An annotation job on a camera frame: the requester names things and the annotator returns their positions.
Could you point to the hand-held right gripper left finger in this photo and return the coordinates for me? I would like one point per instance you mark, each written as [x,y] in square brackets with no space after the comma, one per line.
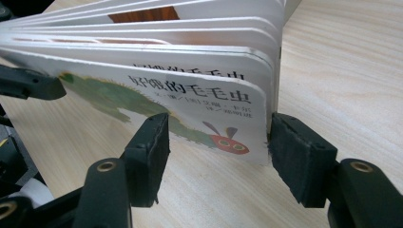
[149,158]

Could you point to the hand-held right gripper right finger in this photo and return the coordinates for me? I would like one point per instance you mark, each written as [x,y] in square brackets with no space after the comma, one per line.
[301,158]

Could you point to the white caterpillar board book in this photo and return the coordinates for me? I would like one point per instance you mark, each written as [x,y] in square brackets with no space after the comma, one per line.
[190,63]

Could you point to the white rounded object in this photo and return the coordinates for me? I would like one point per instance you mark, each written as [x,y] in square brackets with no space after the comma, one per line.
[36,191]

